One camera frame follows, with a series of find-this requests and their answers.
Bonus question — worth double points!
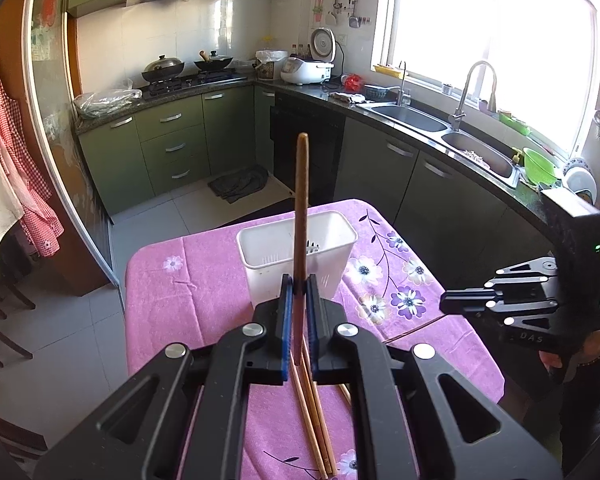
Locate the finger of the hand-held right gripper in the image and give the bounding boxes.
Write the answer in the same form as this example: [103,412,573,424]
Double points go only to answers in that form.
[440,256,561,302]
[440,294,557,331]

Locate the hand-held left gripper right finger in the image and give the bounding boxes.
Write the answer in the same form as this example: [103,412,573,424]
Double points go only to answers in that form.
[305,275,563,480]

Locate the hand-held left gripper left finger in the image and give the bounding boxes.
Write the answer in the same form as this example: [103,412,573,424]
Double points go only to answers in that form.
[32,274,295,480]

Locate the white plastic utensil holder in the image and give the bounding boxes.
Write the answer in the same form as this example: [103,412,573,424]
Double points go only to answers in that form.
[236,211,358,311]

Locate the bunch of wooden chopsticks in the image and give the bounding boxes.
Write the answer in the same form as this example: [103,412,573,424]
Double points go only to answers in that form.
[291,316,446,478]

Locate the long wooden chopstick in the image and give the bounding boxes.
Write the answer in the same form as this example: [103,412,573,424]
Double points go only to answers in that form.
[293,132,310,367]

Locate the person's right forearm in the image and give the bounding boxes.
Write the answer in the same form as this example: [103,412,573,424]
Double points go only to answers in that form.
[560,355,600,476]

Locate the person's right hand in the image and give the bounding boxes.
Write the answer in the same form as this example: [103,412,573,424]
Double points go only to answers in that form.
[539,332,600,386]

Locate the white bowl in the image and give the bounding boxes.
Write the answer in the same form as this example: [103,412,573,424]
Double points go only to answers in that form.
[562,157,598,206]

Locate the green plastic colander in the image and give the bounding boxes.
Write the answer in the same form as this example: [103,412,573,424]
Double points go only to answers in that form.
[522,147,563,186]

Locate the pink floral tablecloth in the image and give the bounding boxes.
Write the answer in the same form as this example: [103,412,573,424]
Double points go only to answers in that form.
[125,199,506,480]

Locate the steel sink basin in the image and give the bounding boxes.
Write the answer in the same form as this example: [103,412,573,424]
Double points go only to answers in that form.
[370,102,448,133]
[440,130,521,186]

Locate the green plastic tray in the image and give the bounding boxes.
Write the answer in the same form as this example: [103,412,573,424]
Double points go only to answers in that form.
[497,110,532,136]

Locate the dark floor cloth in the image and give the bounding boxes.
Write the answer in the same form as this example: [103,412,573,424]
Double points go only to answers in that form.
[207,165,271,204]

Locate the tall steel faucet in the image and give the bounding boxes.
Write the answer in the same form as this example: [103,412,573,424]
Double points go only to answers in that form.
[449,61,498,133]

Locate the black built-in oven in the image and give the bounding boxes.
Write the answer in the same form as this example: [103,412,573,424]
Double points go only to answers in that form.
[270,92,346,206]

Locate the green base cabinets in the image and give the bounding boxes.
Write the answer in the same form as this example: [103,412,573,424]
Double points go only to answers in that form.
[77,85,548,246]

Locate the short steel faucet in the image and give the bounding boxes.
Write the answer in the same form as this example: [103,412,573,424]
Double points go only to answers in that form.
[397,61,412,107]

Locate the white dish cloth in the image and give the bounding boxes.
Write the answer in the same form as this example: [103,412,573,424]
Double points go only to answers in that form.
[328,91,367,106]

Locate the dark stone countertop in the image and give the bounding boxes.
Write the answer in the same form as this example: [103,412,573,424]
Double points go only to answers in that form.
[75,77,600,261]

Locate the kitchen window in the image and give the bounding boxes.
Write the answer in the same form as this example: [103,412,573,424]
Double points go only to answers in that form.
[372,0,600,156]

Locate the white rice cooker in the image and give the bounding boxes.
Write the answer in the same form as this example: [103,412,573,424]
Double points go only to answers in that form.
[280,27,337,86]

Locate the black gas stove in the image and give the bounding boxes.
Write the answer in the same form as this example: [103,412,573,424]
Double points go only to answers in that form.
[142,72,248,100]

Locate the white bagged container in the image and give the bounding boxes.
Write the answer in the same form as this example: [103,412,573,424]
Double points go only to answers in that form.
[255,49,288,80]

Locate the dark wooden chair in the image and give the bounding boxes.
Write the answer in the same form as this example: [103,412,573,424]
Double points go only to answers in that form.
[0,255,37,367]

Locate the black wok with lid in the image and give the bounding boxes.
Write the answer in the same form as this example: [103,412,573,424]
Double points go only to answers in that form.
[141,55,186,82]

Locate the clear plastic bag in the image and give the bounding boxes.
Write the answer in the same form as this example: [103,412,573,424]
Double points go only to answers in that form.
[73,89,143,120]

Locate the hanging metal scoop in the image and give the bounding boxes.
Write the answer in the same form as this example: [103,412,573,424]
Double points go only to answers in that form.
[347,0,372,28]

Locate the red checked apron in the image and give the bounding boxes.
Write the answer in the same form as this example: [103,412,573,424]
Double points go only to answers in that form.
[0,35,66,258]

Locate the sliding glass door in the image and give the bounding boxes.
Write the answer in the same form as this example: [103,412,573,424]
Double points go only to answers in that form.
[27,0,116,281]

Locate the wok with wooden handle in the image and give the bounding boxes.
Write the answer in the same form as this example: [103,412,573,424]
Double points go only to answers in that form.
[194,50,234,73]

